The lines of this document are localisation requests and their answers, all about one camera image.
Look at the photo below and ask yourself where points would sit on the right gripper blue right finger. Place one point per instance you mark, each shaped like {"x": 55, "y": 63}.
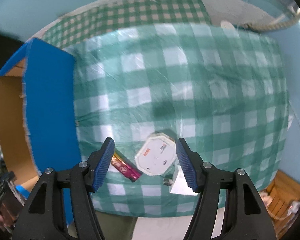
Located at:
{"x": 191, "y": 165}

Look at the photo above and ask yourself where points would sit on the pink gold battery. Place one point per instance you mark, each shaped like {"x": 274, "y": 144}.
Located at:
{"x": 125, "y": 167}

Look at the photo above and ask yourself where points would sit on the white cube charger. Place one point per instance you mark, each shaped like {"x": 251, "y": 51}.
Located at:
{"x": 178, "y": 184}

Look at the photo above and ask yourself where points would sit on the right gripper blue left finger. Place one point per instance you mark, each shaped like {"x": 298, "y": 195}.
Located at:
{"x": 100, "y": 162}

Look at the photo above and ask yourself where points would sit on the white plastic jug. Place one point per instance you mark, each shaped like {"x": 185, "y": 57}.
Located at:
{"x": 226, "y": 25}

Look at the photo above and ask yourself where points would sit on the green checkered plastic tablecloth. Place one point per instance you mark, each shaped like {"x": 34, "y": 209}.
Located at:
{"x": 224, "y": 91}

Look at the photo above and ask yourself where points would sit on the green beige checkered cloth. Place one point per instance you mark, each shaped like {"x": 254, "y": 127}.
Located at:
{"x": 110, "y": 17}

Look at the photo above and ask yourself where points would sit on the blue cardboard box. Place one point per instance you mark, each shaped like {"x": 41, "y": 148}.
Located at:
{"x": 37, "y": 117}

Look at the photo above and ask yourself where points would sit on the white octagonal adapter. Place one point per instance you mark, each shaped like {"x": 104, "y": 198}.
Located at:
{"x": 156, "y": 155}

